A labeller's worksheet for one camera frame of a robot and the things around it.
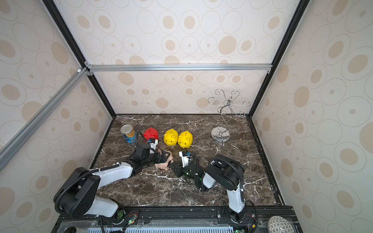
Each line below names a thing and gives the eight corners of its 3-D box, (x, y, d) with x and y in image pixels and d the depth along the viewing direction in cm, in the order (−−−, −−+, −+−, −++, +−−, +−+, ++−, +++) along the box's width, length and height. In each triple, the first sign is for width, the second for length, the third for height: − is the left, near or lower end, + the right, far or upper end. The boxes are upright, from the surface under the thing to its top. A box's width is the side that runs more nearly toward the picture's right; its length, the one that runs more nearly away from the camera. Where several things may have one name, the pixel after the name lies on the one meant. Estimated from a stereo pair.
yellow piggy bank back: (165, 148, 102) (163, 140, 95) (166, 137, 108) (164, 128, 101) (177, 148, 102) (176, 140, 95) (178, 137, 108) (177, 128, 101)
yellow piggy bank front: (177, 148, 102) (176, 140, 94) (181, 137, 108) (181, 129, 101) (188, 151, 100) (188, 143, 93) (192, 140, 107) (192, 132, 99)
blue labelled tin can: (124, 143, 105) (118, 133, 96) (127, 134, 110) (122, 124, 101) (136, 143, 105) (131, 133, 96) (138, 134, 110) (134, 124, 101)
